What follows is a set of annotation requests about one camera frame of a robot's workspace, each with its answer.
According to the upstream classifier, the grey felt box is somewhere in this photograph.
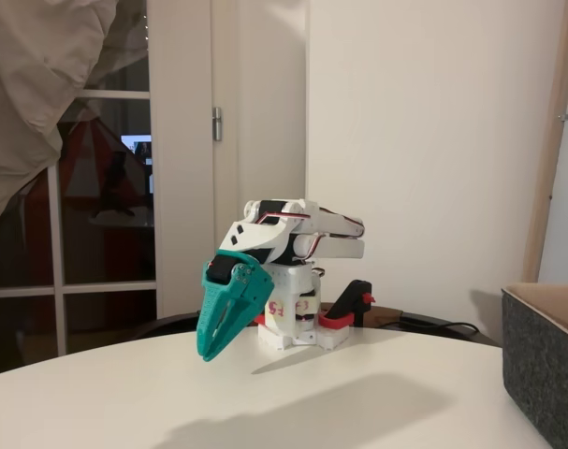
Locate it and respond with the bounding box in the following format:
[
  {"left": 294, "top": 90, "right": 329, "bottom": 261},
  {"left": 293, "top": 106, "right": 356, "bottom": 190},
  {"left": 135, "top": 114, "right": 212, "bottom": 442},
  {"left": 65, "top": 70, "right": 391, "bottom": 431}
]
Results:
[{"left": 501, "top": 282, "right": 568, "bottom": 449}]

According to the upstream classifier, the dark brown wooden chair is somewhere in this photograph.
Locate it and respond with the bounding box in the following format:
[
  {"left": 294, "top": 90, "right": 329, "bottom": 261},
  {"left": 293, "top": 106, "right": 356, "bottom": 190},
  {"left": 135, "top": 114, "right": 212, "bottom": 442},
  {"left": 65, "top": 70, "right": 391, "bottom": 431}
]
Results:
[{"left": 133, "top": 303, "right": 502, "bottom": 348}]

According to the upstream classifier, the white glass door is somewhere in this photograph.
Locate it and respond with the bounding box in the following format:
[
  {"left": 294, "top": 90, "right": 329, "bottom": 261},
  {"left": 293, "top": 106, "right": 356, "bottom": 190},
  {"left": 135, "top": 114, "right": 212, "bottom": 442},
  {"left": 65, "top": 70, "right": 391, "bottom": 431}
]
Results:
[{"left": 0, "top": 0, "right": 214, "bottom": 378}]

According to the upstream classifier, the black clamp red trigger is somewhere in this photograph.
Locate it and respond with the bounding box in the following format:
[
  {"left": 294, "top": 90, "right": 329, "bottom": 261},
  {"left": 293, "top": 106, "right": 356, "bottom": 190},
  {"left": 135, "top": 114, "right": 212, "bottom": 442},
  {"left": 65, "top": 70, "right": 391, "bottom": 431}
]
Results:
[{"left": 317, "top": 279, "right": 375, "bottom": 329}]

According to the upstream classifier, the beige crumpled curtain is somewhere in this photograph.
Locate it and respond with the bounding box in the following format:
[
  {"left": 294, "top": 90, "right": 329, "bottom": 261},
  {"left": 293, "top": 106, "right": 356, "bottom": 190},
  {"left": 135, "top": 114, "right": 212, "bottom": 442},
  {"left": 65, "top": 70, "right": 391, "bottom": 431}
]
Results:
[{"left": 0, "top": 0, "right": 149, "bottom": 244}]

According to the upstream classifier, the red white wrist servo wire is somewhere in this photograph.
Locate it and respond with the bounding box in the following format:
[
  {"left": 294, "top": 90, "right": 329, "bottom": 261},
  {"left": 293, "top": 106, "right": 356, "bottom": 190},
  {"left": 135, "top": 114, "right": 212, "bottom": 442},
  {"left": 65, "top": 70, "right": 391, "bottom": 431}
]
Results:
[{"left": 259, "top": 211, "right": 323, "bottom": 261}]

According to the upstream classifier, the black power cable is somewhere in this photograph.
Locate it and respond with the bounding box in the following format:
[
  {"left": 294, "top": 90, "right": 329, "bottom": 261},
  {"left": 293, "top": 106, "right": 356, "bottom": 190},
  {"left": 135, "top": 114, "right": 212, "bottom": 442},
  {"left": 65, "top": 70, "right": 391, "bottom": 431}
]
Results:
[{"left": 399, "top": 314, "right": 501, "bottom": 347}]

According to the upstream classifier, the light wooden frame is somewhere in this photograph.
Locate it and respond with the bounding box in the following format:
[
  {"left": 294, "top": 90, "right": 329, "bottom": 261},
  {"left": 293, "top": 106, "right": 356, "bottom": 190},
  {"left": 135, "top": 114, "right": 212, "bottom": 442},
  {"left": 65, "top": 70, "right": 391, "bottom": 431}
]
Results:
[{"left": 520, "top": 0, "right": 568, "bottom": 284}]

